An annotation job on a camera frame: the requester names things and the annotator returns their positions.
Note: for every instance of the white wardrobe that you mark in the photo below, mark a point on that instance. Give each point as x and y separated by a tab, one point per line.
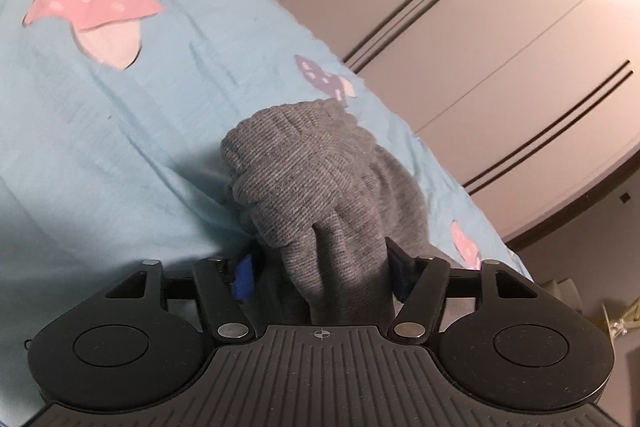
475	32

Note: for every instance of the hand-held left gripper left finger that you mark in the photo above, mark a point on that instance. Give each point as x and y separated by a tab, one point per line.
245	278

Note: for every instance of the grey pants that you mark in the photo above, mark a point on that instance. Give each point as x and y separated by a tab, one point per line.
325	187

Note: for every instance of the blue mushroom print bed sheet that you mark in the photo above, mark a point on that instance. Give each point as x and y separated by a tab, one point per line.
150	132

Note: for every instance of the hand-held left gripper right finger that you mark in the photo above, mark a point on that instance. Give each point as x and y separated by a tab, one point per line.
400	272

